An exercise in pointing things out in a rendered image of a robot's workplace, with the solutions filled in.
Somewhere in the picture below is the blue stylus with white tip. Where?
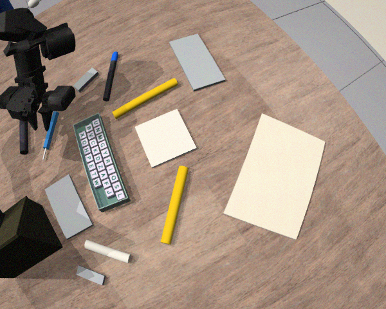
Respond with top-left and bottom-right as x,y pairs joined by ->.
42,111 -> 59,160

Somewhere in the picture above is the dark grey cylinder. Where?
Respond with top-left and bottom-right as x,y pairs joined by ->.
19,120 -> 28,155

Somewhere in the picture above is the cream cylinder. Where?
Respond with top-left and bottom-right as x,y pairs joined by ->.
84,240 -> 131,263

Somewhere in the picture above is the yellow cylinder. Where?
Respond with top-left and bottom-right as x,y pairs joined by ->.
160,166 -> 188,245
112,79 -> 178,119

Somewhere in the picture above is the cream sheet of paper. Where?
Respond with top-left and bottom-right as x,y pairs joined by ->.
223,114 -> 325,240

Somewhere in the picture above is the cream square sheet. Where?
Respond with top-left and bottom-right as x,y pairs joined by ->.
135,109 -> 196,169

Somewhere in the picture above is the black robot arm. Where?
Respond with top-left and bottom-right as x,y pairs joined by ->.
0,8 -> 76,121

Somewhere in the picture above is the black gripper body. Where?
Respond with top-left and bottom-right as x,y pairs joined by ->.
0,64 -> 76,111

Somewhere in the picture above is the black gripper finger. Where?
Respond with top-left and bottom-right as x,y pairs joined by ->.
28,113 -> 38,130
38,107 -> 53,131

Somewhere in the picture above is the black marker with blue cap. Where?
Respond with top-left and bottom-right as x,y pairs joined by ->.
103,52 -> 118,102

